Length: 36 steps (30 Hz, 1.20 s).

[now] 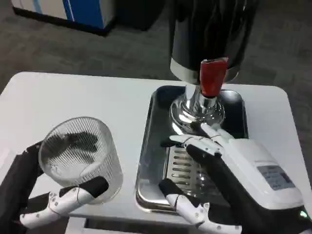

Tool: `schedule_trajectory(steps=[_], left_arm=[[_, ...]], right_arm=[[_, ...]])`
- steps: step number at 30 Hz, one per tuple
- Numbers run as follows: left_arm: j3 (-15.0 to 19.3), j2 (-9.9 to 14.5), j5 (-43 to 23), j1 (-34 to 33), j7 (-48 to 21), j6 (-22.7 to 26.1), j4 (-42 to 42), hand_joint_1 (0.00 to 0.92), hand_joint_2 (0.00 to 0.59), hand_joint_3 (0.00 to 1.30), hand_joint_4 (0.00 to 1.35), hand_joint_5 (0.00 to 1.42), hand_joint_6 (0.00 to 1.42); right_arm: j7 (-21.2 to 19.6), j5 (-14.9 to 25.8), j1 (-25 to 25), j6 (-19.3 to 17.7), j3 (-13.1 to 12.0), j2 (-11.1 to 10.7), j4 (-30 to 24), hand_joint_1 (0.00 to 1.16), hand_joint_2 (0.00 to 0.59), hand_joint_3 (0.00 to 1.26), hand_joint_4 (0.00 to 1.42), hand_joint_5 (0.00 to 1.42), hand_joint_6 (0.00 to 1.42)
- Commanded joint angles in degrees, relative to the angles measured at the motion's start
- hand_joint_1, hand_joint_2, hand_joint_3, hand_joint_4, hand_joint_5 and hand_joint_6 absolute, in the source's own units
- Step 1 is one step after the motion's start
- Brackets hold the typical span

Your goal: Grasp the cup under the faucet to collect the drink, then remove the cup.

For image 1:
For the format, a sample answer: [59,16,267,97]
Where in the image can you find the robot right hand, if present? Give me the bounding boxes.
[158,123,312,234]

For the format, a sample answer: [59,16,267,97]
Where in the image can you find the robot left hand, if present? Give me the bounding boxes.
[0,140,110,234]

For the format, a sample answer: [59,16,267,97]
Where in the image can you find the steel drip tray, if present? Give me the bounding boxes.
[135,85,249,216]

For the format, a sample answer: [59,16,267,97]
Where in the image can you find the slotted steel grid plate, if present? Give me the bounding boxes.
[164,146,220,198]

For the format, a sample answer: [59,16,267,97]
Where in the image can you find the black steel drink dispenser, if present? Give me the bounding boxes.
[169,0,258,136]

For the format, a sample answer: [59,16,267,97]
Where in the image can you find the red dispenser tap handle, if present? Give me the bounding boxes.
[199,57,230,97]

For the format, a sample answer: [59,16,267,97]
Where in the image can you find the blue and white cabinet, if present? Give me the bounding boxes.
[11,0,117,37]

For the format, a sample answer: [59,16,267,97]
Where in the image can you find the clear ribbed glass cup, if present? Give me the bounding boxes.
[38,117,124,204]

